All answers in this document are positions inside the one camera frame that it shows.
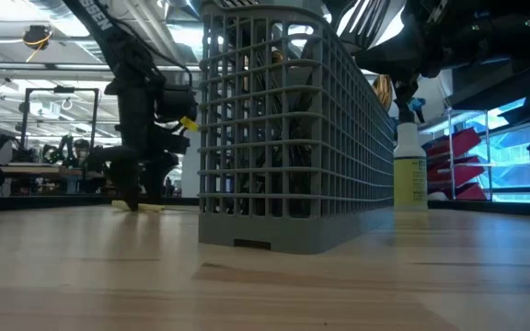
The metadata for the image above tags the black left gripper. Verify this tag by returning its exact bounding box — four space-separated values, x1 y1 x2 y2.
87 77 192 212

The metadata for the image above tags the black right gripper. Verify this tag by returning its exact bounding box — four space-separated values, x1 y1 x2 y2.
354 11 445 111

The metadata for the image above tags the knife with cream handle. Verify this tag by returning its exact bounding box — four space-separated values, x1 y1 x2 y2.
110 199 166 213

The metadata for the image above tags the white spray bottle yellow label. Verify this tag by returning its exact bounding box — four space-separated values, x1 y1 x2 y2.
392 96 430 211

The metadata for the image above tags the grey silverware rack basket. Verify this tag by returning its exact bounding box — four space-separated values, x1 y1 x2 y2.
197 0 398 256

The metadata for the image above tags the red storage bin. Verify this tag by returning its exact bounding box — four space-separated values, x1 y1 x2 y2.
422 127 482 160
427 155 486 186
444 182 488 201

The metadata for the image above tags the metal shelf frame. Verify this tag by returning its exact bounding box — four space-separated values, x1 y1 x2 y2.
446 108 494 202

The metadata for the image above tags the yellow cable tag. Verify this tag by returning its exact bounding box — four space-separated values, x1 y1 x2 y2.
179 116 201 133

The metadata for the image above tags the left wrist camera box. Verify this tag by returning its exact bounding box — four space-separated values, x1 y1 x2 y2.
156 84 199 123

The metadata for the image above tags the black background rig frame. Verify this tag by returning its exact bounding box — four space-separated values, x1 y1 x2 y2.
18 85 101 160

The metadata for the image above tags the black cable reel yellow cord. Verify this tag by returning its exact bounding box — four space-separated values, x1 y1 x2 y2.
21 24 54 51

